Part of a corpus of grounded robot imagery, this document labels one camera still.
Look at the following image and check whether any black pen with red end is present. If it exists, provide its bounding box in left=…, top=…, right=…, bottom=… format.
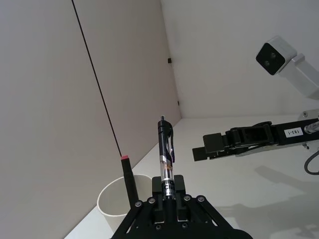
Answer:
left=120, top=155, right=140, bottom=209

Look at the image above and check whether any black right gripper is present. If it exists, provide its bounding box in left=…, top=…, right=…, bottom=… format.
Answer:
left=192, top=119, right=319, bottom=163

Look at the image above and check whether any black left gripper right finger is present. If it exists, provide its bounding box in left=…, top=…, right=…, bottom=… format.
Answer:
left=174, top=174, right=250, bottom=239

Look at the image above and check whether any white paper cup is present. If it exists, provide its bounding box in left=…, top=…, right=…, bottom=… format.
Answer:
left=97, top=174, right=154, bottom=233

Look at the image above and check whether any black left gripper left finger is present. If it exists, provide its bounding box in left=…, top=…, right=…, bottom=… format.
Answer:
left=109, top=176, right=164, bottom=239

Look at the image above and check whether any black pen with clear barrel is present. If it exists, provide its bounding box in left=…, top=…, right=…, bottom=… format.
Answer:
left=157, top=115, right=178, bottom=207

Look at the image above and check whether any thin grey cable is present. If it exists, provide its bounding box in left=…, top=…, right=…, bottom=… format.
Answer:
left=304, top=121, right=319, bottom=174

